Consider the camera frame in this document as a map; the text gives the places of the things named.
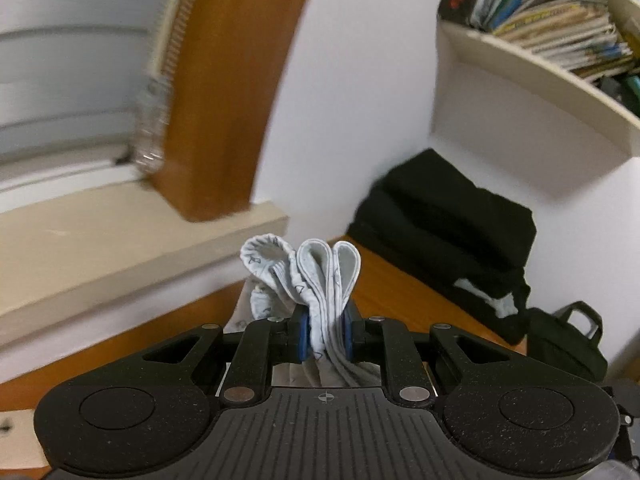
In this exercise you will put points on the white patterned garment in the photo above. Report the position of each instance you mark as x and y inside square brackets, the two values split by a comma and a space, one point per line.
[320, 270]

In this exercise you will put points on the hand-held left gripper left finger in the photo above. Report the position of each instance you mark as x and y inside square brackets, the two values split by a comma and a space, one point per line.
[301, 335]

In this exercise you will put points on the beige wall shelf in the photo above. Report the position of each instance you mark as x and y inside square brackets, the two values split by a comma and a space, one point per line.
[525, 65]

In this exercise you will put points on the wooden window frame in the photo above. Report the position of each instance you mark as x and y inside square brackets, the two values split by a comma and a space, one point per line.
[225, 85]

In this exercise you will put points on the grey window blind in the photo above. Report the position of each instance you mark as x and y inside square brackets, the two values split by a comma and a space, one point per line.
[65, 60]

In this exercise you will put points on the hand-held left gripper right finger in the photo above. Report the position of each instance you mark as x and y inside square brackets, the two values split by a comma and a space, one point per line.
[347, 337]

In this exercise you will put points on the stack of magazines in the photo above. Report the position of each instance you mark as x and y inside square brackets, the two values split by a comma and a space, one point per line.
[565, 30]

